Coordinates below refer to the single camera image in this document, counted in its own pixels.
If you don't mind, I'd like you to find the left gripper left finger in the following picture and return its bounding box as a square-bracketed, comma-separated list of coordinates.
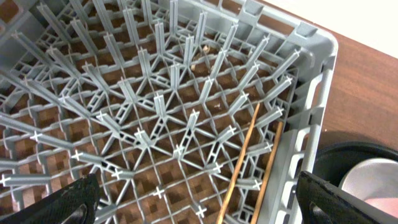
[1, 174, 100, 224]

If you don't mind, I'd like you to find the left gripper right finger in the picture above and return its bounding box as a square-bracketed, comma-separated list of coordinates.
[296, 171, 397, 224]

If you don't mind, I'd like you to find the pink cup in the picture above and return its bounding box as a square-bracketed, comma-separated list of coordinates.
[366, 198, 398, 218]

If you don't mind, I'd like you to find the grey dishwasher rack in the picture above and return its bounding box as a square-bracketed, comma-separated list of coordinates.
[1, 0, 338, 223]

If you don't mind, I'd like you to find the round black tray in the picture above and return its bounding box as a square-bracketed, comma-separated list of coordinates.
[312, 141, 397, 187]

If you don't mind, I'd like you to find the grey round plate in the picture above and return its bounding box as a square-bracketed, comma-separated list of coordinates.
[339, 157, 397, 201]

